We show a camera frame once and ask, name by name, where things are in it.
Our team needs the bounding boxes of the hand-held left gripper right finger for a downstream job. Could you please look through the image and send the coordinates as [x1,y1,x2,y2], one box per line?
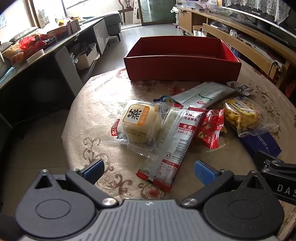
[181,160,266,208]

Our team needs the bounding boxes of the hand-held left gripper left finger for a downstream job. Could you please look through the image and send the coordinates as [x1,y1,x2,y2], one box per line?
[32,159,119,209]

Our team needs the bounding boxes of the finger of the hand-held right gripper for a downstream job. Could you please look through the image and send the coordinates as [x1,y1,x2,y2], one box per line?
[257,150,296,178]

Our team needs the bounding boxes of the blue wafer biscuit packet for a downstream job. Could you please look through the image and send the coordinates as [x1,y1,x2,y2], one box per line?
[239,128,282,158]

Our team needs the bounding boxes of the long white red snack packet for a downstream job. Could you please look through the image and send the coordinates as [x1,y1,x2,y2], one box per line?
[136,104,206,193]

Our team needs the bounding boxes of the small red snack packet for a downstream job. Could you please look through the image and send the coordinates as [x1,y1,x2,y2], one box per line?
[194,108,226,149]

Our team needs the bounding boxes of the yellow snack clear packet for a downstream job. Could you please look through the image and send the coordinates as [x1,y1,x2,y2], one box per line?
[220,96,279,137]

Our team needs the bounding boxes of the white bun clear packet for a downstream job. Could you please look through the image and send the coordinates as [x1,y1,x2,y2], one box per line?
[102,98,167,159]

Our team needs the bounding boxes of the silver green snack packet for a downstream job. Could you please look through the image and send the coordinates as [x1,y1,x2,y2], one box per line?
[171,81,236,108]

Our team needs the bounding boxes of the small blue candy packet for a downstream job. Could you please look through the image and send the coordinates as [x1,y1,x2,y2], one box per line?
[153,95,173,105]

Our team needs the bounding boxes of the silver foil meat pouch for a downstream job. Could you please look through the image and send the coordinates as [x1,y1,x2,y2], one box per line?
[226,81,257,96]

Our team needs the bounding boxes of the red cardboard box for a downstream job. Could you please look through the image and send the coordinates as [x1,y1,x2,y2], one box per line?
[123,36,242,84]

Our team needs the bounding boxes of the beige floral tablecloth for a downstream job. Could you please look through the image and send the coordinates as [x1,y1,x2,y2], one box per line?
[61,59,296,241]

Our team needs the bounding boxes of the white cardboard box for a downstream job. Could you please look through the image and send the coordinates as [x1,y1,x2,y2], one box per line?
[75,43,100,70]

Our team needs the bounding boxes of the black low table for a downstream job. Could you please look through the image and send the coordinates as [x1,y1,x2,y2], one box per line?
[0,17,109,139]

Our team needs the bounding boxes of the blue white box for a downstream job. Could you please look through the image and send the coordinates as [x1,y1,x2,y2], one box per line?
[230,45,241,58]

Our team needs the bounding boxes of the white set-top device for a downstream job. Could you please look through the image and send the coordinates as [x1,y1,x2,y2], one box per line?
[236,35,285,67]

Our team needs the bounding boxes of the white flat box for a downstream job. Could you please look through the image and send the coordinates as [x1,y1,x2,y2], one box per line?
[26,49,45,64]

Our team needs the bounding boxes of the oranges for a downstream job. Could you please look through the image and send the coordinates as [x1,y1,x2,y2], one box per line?
[10,52,26,67]

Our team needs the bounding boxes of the wooden television cabinet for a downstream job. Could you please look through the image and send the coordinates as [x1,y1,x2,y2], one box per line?
[177,7,296,98]

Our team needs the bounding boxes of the red plastic bag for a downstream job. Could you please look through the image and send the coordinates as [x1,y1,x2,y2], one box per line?
[18,35,47,56]

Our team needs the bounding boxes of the brown cardboard box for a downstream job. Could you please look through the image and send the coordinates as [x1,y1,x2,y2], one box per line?
[68,19,81,33]

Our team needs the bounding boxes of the black television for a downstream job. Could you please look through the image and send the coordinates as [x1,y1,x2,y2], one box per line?
[220,0,296,44]

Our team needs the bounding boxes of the grey green sofa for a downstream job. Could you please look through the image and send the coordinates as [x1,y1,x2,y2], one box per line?
[79,10,123,42]

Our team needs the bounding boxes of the white lace cloth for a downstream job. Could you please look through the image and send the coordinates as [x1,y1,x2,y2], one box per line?
[223,0,290,25]

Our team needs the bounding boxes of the wooden chair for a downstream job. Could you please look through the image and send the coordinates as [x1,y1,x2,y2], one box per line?
[118,0,136,24]

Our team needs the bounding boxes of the black cable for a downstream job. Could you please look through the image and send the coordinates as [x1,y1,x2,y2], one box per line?
[269,59,285,75]

